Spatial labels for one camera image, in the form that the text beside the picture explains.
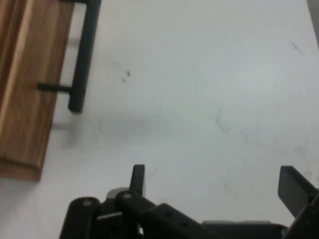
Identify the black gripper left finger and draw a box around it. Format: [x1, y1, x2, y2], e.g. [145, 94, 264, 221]
[59, 164, 218, 239]

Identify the wooden drawer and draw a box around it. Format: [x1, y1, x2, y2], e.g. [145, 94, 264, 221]
[0, 0, 76, 182]

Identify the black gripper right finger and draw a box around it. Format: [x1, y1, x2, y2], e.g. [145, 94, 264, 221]
[277, 165, 319, 239]

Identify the brown wooden cabinet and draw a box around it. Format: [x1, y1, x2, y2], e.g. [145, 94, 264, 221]
[0, 0, 28, 105]

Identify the black bar drawer handle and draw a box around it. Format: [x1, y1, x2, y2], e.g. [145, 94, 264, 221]
[36, 0, 102, 114]

